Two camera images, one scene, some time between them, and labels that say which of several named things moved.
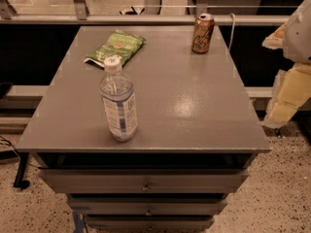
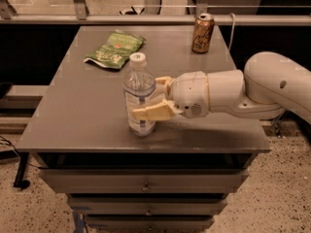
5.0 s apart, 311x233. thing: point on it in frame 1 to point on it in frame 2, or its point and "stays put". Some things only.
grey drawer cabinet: x=198 y=131 stays put
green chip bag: x=120 y=45 stays put
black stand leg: x=19 y=182 stays put
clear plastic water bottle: x=119 y=99 to x=139 y=87
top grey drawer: x=147 y=181 stays put
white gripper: x=299 y=38 to x=189 y=92
